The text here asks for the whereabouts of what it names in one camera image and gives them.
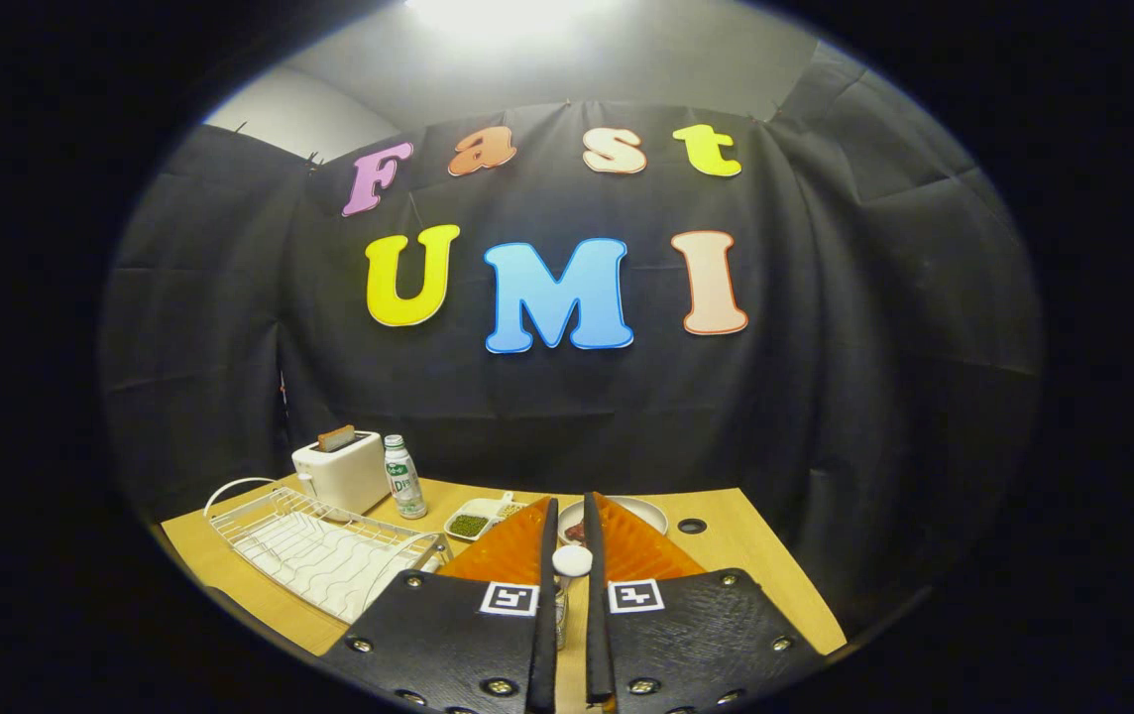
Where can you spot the red meat piece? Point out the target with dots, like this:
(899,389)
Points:
(576,533)

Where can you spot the white and green drink bottle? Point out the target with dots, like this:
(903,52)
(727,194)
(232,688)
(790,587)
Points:
(405,481)

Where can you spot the white toaster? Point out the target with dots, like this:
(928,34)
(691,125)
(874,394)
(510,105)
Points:
(344,481)

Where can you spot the beige plate with meat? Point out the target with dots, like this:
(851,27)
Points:
(651,514)

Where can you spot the black backdrop cloth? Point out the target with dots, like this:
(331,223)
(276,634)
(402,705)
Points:
(775,397)

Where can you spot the white divided bean tray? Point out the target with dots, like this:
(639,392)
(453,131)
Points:
(473,525)

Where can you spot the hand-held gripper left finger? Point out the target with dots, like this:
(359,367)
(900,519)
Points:
(547,595)

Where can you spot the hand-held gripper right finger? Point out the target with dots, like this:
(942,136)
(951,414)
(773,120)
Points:
(595,595)

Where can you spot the brown bread slice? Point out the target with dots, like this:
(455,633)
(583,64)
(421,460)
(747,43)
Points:
(336,438)

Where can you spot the white drip tray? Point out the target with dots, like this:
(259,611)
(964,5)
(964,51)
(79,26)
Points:
(329,567)

